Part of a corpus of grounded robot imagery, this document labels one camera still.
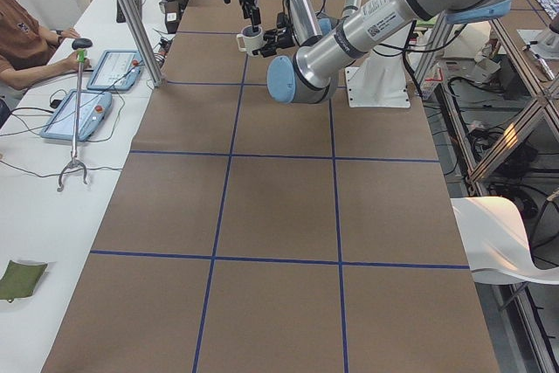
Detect near blue teach pendant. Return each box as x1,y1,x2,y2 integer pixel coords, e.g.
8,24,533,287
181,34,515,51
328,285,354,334
39,88,114,143

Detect green cloth pouch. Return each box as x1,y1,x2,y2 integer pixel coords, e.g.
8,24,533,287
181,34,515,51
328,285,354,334
1,260,48,302

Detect white curled paper sheet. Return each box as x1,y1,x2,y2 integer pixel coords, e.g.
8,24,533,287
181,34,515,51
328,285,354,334
451,197,558,286

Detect blue teach pendant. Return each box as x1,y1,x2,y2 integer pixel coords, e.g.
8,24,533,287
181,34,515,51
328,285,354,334
39,88,114,143
86,50,142,91

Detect person in brown shirt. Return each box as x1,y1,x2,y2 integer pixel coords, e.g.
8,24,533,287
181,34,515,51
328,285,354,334
1,0,80,91

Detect white ribbed mug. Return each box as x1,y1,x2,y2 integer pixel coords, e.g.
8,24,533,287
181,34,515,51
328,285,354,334
236,25,265,57

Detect aluminium frame post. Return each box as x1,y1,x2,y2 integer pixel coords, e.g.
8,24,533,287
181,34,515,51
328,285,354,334
117,0,163,87

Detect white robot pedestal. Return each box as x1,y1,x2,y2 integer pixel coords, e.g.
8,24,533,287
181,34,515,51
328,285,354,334
344,46,411,108

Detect far blue teach pendant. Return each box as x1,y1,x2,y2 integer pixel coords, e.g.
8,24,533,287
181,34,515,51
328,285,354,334
86,50,142,91

